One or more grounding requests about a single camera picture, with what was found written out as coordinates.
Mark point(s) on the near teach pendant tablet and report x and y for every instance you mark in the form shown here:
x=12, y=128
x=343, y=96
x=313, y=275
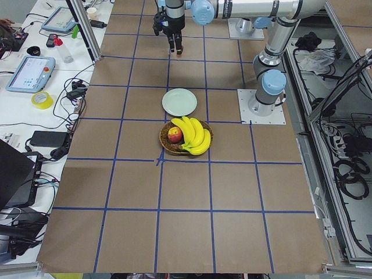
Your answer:
x=32, y=74

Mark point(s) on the light green plate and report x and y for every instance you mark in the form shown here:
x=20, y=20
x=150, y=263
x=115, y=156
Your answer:
x=179, y=102

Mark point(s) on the black bowl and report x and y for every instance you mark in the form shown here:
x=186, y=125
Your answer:
x=34, y=51

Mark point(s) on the green marker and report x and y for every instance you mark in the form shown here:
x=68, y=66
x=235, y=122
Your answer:
x=75, y=32

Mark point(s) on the yellow tape roll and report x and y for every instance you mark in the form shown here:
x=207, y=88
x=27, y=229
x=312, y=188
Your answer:
x=42, y=100

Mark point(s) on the teach pendant tablet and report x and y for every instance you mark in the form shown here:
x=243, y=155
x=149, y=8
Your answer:
x=32, y=74
x=61, y=21

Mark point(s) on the far teach pendant tablet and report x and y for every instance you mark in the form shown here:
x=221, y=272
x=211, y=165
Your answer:
x=61, y=21

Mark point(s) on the yellow banana bunch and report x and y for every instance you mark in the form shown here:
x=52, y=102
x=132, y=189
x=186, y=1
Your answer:
x=197, y=139

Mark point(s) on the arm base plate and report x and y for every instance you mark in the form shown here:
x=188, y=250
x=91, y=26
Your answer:
x=276, y=116
x=241, y=29

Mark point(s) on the aluminium frame post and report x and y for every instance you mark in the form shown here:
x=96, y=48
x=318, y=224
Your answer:
x=80, y=17

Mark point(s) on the red apple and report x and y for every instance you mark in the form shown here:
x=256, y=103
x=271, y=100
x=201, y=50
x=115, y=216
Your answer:
x=175, y=135

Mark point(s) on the black laptop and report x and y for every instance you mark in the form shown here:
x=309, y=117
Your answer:
x=19, y=174

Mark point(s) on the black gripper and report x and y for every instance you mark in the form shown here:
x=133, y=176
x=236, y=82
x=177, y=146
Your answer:
x=173, y=28

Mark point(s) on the white crumpled cloth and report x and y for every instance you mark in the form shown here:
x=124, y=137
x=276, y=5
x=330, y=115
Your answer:
x=318, y=62

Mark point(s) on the black power adapter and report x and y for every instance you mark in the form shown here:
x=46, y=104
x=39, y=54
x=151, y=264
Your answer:
x=48, y=139

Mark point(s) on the woven wicker basket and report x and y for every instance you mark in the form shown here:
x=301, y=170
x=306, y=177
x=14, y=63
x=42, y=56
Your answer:
x=173, y=148

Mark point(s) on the paper cup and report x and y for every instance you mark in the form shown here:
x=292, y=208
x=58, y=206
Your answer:
x=92, y=13

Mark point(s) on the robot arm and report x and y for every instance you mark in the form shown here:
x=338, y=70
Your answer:
x=270, y=80
x=203, y=12

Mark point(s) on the black cloth bundle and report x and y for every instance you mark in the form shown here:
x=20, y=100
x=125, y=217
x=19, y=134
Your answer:
x=308, y=42

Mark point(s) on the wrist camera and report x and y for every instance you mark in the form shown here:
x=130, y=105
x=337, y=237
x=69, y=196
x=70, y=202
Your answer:
x=157, y=23

